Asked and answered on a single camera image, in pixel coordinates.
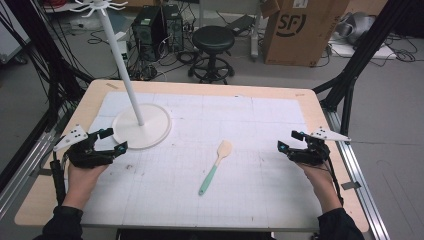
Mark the white metal post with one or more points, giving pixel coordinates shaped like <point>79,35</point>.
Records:
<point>255,33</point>

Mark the grey rounded device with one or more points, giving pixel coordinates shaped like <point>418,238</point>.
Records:
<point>358,26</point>

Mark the person's left hand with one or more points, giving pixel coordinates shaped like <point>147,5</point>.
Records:
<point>83,180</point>

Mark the large black computer tower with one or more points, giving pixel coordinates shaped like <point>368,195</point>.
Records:
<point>148,33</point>

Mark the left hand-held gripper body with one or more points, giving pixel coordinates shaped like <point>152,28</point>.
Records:
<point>87,156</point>

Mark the black round stool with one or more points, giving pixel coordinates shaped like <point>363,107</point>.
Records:
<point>213,38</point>

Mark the person's right hand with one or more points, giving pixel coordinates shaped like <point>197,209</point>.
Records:
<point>316,178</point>

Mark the flat black device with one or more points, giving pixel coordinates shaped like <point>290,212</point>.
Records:
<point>240,24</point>

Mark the slim black computer tower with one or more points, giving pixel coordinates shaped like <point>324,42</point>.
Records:
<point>174,28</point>

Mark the grey metal bracket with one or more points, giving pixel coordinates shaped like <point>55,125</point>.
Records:
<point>41,172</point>
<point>350,185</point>

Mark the white grid mat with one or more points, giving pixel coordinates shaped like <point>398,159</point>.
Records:
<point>213,116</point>

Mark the aluminium rail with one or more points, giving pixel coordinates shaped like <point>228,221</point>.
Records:
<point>23,173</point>
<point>361,186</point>

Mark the white hook rack stand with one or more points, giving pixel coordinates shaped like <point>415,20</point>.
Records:
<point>151,128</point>

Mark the large cardboard box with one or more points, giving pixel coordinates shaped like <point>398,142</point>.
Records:
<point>300,36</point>

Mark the small white box device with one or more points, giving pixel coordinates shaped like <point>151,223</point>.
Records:
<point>123,50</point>

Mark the black metal frame stand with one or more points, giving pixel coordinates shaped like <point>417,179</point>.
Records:
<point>363,50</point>
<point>50,66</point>

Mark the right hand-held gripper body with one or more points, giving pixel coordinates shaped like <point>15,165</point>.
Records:
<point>310,153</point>

